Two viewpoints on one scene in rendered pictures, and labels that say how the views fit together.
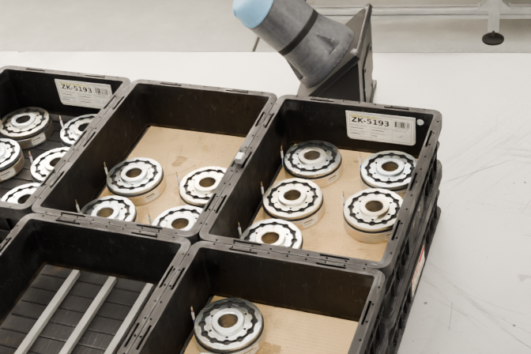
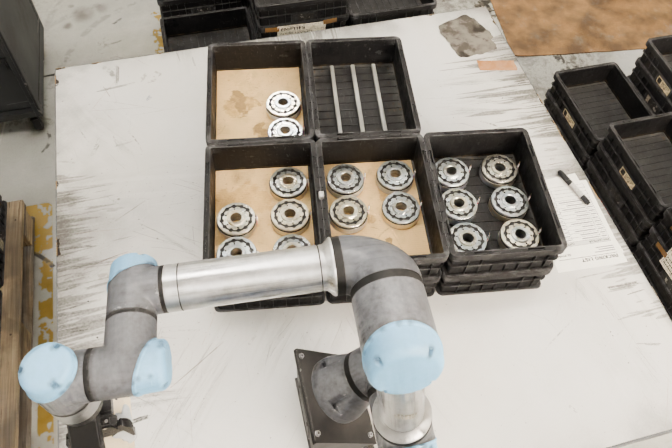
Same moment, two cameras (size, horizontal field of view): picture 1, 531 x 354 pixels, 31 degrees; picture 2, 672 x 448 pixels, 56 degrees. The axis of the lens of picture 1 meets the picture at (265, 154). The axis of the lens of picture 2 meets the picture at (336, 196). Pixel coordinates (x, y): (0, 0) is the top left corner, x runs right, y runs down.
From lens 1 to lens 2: 2.14 m
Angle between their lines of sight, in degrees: 84
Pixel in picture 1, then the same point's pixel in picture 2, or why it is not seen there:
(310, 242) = (269, 200)
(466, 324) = (183, 232)
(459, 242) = not seen: hidden behind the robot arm
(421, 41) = not seen: outside the picture
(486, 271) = not seen: hidden behind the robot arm
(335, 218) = (262, 221)
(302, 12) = (354, 358)
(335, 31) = (326, 374)
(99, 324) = (355, 128)
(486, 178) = (190, 357)
